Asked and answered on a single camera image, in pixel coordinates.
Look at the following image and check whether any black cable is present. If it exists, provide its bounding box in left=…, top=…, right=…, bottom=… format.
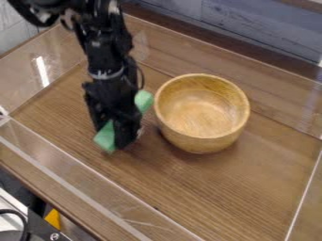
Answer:
left=0, top=208, right=31, bottom=241

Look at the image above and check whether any brown wooden bowl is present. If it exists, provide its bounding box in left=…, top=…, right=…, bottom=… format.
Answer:
left=156, top=73, right=250, bottom=153

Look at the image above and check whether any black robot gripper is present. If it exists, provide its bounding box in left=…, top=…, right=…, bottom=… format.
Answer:
left=81, top=67, right=144, bottom=151

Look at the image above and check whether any clear acrylic tray wall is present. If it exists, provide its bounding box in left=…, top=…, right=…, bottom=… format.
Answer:
left=0, top=6, right=322, bottom=241

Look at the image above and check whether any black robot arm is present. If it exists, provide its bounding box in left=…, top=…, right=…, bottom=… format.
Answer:
left=9, top=0, right=145, bottom=152

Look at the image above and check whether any yellow black device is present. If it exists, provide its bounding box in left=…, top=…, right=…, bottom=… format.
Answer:
left=25, top=203, right=81, bottom=241

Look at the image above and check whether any green rectangular block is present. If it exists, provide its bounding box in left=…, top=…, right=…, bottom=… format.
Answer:
left=94, top=90, right=154, bottom=153

